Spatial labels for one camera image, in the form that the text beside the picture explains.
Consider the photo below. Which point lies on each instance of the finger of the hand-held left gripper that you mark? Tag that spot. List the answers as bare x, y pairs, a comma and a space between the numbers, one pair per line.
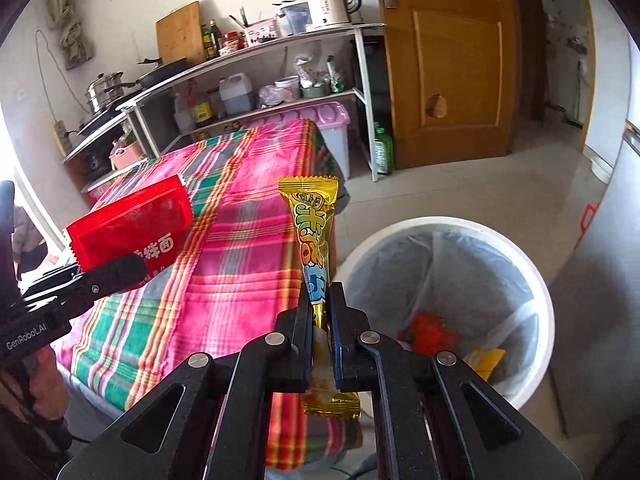
50, 280
115, 275

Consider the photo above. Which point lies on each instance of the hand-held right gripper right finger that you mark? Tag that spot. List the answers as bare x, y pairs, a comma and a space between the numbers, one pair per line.
334, 340

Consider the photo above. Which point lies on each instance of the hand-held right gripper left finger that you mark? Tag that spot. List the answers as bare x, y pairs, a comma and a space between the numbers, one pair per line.
295, 345

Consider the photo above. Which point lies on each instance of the red noodle packet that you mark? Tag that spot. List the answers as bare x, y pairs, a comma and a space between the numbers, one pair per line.
130, 225

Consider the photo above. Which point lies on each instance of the red plastic bag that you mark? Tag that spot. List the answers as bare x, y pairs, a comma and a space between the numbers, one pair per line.
427, 332

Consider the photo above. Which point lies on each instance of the yellow snack stick packet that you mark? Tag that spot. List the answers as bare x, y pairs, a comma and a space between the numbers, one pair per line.
312, 230

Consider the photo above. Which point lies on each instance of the white trash bin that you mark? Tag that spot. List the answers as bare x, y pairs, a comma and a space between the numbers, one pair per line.
440, 222

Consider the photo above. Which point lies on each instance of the person's left hand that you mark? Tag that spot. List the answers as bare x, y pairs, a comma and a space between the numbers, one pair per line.
50, 385

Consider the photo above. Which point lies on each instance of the brown padded cloth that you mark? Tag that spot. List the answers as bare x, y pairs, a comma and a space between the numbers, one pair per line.
27, 235

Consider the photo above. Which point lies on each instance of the plaid blanket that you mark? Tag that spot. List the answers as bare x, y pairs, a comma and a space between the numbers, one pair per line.
225, 240

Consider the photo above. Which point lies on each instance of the pink woven basket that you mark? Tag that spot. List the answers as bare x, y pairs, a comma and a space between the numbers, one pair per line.
127, 156

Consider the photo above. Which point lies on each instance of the short white shelf rack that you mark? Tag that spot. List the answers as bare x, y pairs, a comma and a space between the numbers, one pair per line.
95, 140

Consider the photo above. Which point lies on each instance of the beige power strip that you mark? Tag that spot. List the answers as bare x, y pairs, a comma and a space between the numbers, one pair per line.
62, 139

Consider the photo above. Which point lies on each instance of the clear bin liner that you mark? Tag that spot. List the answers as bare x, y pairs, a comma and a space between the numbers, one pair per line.
470, 280

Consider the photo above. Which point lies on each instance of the black induction cooker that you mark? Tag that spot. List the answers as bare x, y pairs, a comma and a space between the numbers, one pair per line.
100, 120

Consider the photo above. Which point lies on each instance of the clear plastic bottle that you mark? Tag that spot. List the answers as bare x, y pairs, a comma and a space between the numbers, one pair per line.
184, 115

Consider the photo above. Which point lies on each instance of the steel steamer pot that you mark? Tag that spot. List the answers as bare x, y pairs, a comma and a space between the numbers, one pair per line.
107, 91

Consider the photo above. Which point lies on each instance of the soy sauce bottle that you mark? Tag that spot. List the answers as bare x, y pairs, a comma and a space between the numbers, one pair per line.
202, 110

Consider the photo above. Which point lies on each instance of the green detergent bottle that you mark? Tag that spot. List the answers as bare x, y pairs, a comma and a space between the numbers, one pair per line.
384, 152

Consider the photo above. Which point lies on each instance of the black frying pan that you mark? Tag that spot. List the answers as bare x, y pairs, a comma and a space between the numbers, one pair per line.
162, 74

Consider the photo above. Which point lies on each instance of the white jerrycan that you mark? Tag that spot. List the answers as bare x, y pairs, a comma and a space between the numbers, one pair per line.
236, 96

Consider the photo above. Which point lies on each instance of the storage box with pink lid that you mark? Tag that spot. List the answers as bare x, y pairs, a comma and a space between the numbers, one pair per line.
330, 112

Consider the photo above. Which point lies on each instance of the crumpled clear plastic bag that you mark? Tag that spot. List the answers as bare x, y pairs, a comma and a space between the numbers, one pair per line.
270, 96

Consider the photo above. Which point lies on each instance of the green glass bottle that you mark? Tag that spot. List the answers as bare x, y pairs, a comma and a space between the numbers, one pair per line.
206, 44

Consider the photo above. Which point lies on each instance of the green bowl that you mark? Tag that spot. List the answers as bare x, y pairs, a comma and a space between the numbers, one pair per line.
315, 91

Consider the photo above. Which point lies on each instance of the wooden cutting board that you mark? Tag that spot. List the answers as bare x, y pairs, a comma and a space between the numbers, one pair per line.
181, 32

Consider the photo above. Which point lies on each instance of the white lidded tub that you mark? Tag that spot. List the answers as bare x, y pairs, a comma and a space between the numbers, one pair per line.
287, 90

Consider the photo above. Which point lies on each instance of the hanging green cloth bag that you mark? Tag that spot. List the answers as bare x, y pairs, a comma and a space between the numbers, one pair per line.
70, 25

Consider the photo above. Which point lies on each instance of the dark sauce bottle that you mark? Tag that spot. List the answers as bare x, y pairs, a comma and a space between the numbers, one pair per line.
216, 40

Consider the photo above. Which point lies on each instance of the red jar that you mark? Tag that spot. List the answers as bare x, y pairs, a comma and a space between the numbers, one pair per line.
233, 44

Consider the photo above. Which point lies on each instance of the grey refrigerator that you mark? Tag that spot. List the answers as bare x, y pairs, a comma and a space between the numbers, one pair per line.
600, 310

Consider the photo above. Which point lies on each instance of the long white shelf rack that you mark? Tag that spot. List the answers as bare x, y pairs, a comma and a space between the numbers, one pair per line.
260, 47

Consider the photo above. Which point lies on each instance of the plastic bag of groceries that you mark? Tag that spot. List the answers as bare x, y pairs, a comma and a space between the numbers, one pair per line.
307, 70

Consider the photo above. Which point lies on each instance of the pink utensil holder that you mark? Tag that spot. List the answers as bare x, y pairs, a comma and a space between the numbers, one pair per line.
260, 32

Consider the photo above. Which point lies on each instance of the dark chopsticks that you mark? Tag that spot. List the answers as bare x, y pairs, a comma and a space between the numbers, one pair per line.
241, 17

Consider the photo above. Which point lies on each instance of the wooden door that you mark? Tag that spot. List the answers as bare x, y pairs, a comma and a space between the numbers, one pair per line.
450, 60

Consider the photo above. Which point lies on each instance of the clear storage container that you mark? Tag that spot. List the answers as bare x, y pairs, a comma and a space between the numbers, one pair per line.
295, 20

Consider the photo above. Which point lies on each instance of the white floor basin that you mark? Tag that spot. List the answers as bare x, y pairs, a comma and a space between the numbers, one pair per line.
601, 171

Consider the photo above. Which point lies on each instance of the white electric kettle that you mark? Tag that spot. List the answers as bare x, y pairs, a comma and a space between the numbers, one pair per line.
327, 5

